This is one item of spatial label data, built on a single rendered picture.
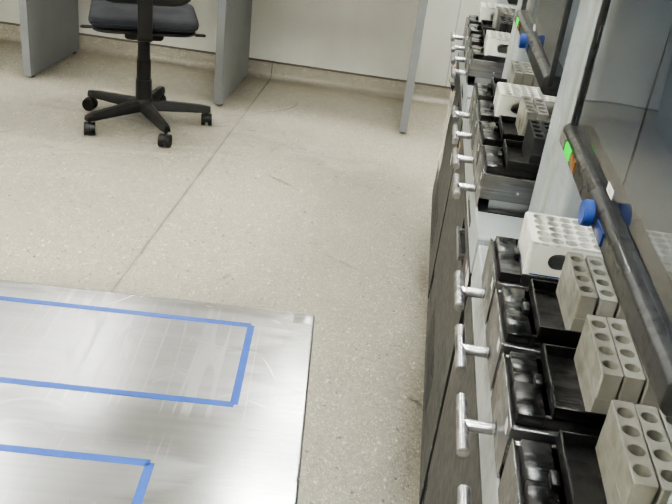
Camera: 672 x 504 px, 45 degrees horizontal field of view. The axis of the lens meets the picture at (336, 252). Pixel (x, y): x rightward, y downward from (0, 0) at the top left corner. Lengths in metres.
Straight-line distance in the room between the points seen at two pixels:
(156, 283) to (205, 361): 1.74
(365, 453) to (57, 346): 1.24
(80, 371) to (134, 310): 0.12
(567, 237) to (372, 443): 1.03
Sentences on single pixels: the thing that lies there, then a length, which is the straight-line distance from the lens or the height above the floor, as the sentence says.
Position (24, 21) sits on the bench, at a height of 0.29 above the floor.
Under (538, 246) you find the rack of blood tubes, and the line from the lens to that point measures 1.11.
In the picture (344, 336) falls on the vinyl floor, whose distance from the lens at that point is 2.39.
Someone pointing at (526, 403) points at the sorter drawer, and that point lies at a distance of 0.87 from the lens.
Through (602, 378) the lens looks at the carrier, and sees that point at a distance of 0.84.
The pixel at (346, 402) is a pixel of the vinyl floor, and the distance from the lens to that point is 2.14.
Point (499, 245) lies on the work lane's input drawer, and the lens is 1.18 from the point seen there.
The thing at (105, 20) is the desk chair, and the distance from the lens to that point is 3.56.
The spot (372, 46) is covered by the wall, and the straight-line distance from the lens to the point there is 4.66.
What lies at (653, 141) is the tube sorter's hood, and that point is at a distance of 0.81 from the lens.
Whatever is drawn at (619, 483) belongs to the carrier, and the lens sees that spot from 0.76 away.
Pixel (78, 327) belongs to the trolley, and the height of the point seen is 0.82.
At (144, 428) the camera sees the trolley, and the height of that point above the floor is 0.82.
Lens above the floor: 1.32
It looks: 28 degrees down
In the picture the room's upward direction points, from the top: 7 degrees clockwise
